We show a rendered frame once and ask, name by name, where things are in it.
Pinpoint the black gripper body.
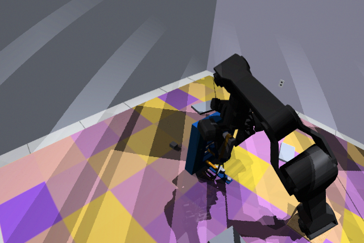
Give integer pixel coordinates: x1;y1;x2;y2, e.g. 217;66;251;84
197;101;263;142

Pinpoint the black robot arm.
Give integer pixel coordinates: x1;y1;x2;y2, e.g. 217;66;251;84
210;53;338;240

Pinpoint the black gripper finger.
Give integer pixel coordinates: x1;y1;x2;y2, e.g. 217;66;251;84
234;128;255;147
214;136;225;151

